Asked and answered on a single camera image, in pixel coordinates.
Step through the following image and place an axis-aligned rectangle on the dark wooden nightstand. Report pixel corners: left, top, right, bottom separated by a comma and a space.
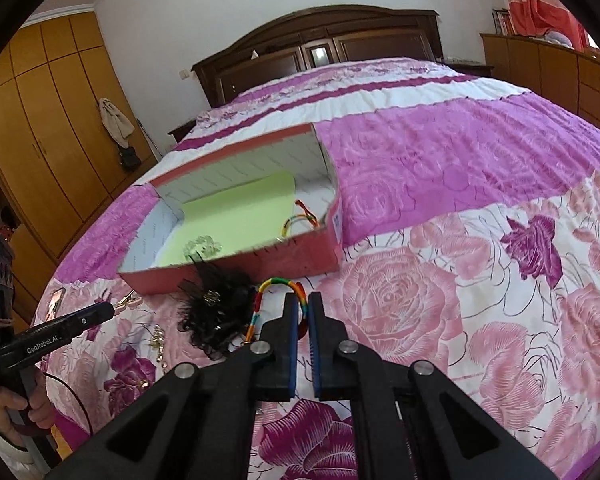
437, 57, 496, 78
167, 119, 201, 143

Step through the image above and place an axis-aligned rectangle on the thin leaning pole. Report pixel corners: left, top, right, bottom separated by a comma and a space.
137, 119, 162, 162

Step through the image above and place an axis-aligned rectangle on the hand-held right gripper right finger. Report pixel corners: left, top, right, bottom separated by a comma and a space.
310, 291, 561, 480

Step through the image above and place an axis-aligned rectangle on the black feather hair accessory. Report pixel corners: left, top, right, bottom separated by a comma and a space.
177, 255, 261, 361

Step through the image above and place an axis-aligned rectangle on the thin black cable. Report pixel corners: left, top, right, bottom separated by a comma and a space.
42, 372, 93, 433

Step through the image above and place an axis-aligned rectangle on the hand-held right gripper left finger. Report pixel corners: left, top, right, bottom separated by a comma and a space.
45, 290, 301, 480

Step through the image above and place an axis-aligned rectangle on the wooden wardrobe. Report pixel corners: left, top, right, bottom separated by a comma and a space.
0, 10, 158, 321

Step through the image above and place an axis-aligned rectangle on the person's left hand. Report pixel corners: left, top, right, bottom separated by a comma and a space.
0, 369, 56, 446

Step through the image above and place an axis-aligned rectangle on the row of books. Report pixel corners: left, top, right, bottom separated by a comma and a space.
492, 7, 513, 36

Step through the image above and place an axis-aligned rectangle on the light green paper sheet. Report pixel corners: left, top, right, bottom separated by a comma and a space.
152, 171, 326, 267

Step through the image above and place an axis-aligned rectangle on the rainbow woven bracelet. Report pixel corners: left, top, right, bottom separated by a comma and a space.
245, 277, 311, 348

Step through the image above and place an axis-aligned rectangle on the pink floral bedspread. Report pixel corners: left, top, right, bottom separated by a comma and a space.
32, 57, 600, 480

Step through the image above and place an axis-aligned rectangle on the translucent bead bracelet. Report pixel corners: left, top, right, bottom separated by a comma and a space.
182, 235, 223, 261

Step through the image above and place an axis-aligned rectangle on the red braided cord bracelet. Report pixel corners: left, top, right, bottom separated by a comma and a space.
279, 200, 328, 239

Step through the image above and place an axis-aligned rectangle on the dark wooden headboard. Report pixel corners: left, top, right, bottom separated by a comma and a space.
192, 5, 443, 108

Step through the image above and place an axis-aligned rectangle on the cream and red curtain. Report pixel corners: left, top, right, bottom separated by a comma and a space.
505, 0, 600, 53

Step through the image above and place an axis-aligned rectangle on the pink cardboard box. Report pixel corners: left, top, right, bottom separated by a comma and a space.
117, 122, 343, 295

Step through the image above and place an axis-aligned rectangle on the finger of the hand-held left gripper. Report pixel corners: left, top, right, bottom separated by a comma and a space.
64, 302, 117, 335

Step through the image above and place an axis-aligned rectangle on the long wooden cabinet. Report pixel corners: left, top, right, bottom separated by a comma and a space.
480, 32, 600, 138

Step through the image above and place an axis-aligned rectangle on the beige hanging cloth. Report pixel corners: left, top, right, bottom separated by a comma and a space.
98, 97, 136, 150

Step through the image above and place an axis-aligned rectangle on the person's left forearm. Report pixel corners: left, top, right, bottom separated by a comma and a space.
0, 412, 50, 480

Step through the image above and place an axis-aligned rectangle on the white cloth bundle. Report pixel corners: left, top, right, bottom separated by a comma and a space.
545, 30, 577, 49

